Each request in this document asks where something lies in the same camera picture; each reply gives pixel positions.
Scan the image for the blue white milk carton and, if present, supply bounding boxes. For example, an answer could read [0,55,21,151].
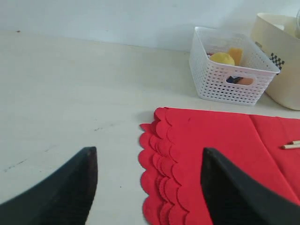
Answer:
[226,76,242,84]

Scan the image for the yellow lemon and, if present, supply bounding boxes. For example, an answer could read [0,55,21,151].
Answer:
[210,52,235,66]

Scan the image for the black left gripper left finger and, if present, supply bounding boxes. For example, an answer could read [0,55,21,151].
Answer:
[0,147,98,225]

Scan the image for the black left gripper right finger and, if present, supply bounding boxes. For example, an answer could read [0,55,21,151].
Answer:
[200,148,300,225]

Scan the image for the white perforated plastic basket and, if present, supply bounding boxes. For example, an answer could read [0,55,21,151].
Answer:
[189,27,280,106]

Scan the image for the yellow cheese wedge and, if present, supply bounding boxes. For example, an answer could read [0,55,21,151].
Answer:
[228,47,243,66]

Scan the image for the red scalloped placemat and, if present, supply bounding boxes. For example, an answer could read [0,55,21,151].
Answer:
[138,107,300,225]

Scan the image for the lower wooden chopstick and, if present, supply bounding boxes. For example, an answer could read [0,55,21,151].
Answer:
[282,144,300,150]

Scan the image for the cream plastic bin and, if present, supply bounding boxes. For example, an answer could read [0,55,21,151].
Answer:
[251,13,300,110]

